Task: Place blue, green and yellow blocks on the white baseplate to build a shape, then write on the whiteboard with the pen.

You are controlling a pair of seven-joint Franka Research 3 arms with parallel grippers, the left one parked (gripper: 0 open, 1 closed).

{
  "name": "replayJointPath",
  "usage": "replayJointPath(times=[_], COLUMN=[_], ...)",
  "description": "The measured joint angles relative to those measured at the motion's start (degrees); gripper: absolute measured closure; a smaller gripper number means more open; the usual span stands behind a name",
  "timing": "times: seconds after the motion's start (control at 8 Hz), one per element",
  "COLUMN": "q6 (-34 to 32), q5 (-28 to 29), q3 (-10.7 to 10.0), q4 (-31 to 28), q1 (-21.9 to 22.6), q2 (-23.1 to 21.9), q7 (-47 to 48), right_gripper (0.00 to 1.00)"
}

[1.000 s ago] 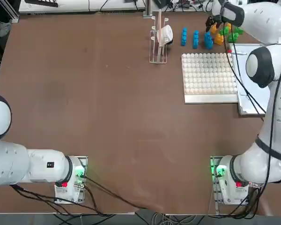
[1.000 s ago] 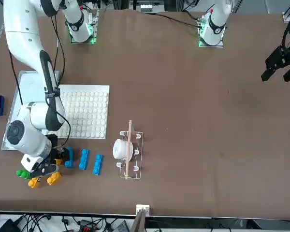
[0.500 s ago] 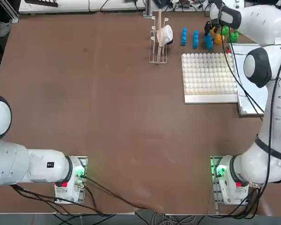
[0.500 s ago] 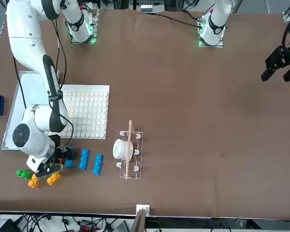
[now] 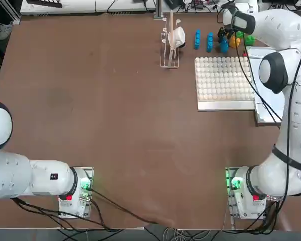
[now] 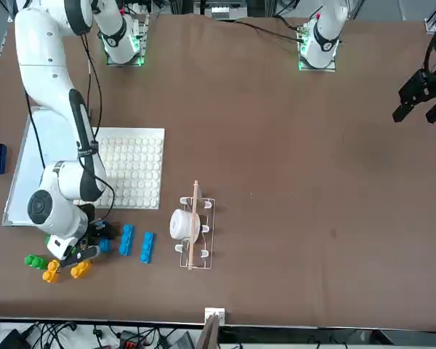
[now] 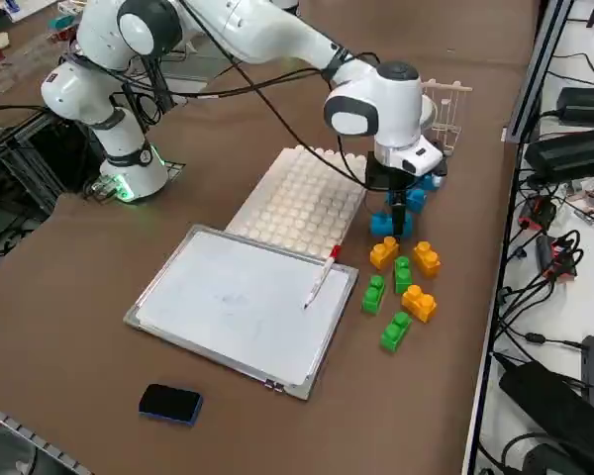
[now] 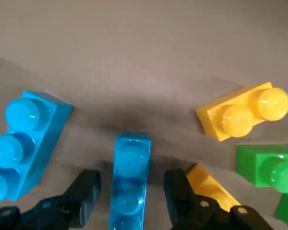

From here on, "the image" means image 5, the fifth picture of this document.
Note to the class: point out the green two-stud block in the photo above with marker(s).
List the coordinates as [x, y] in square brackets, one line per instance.
[249, 40]

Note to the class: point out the aluminium frame profile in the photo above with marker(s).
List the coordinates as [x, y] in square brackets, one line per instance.
[13, 11]

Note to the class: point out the white studded baseplate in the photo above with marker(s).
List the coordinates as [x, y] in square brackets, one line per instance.
[215, 80]

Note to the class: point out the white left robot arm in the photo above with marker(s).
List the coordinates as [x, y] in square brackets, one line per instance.
[15, 173]

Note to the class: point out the white shoe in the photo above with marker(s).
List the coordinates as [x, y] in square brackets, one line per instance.
[3, 31]

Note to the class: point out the yellow two-stud block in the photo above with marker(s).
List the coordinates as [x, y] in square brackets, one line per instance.
[233, 42]

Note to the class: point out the aluminium frame post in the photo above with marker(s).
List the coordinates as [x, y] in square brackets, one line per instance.
[158, 8]

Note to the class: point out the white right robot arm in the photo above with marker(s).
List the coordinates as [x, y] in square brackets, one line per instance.
[278, 32]

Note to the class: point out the whiteboard with metal frame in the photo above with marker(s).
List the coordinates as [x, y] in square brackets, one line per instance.
[271, 100]

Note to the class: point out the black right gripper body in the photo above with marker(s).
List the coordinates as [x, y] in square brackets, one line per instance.
[229, 28]

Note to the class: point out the blue three-stud block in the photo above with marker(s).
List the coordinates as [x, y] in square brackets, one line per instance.
[209, 42]
[197, 39]
[223, 46]

